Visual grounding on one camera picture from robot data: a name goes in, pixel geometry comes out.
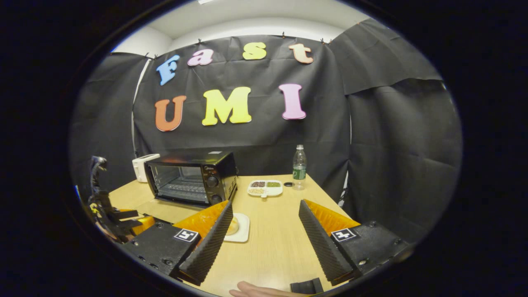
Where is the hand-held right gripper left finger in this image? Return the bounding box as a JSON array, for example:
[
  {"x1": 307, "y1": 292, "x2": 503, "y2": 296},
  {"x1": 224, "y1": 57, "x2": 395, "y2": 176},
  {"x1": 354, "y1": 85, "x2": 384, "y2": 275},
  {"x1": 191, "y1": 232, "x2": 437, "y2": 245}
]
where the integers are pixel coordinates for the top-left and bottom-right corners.
[{"x1": 122, "y1": 200, "x2": 234, "y2": 286}]

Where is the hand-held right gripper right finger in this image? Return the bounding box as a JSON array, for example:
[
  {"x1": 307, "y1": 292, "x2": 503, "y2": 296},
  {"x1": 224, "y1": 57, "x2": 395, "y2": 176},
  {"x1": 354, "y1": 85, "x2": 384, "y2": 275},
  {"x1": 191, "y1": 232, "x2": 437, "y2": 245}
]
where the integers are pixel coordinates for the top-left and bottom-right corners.
[{"x1": 298, "y1": 199, "x2": 413, "y2": 286}]

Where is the black electric oven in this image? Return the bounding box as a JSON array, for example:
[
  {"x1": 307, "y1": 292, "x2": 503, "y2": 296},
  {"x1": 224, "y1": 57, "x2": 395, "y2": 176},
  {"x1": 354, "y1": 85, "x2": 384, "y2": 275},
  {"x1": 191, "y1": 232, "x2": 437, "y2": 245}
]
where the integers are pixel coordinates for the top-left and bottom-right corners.
[{"x1": 144, "y1": 151, "x2": 239, "y2": 207}]

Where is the white square plate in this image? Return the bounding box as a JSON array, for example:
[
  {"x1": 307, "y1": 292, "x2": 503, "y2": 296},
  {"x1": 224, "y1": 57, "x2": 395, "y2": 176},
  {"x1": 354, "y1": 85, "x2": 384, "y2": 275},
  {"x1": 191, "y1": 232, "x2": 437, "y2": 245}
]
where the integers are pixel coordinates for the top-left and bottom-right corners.
[{"x1": 224, "y1": 213, "x2": 250, "y2": 243}]

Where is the white toaster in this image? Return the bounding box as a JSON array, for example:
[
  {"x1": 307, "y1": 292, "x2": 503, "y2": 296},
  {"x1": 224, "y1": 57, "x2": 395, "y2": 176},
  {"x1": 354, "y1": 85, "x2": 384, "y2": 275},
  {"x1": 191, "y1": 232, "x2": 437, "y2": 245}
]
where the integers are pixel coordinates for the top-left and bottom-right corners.
[{"x1": 132, "y1": 153, "x2": 160, "y2": 183}]

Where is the white divided snack tray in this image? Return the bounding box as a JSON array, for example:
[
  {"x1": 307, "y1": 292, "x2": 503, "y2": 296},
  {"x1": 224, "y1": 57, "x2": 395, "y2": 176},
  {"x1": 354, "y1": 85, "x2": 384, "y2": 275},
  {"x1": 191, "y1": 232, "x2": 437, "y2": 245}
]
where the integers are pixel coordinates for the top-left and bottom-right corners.
[{"x1": 247, "y1": 180, "x2": 283, "y2": 198}]

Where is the clear plastic water bottle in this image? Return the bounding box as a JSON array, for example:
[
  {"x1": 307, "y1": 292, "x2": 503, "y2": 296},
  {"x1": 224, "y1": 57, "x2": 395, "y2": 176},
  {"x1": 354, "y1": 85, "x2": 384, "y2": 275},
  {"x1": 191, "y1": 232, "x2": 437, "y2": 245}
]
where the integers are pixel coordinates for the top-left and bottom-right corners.
[{"x1": 292, "y1": 144, "x2": 307, "y2": 191}]

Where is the black backdrop cloth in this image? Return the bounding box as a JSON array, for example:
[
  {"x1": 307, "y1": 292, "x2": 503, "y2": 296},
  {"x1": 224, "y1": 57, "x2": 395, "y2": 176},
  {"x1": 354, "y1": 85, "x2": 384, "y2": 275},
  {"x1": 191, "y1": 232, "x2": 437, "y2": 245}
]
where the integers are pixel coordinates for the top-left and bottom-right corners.
[{"x1": 68, "y1": 19, "x2": 463, "y2": 244}]

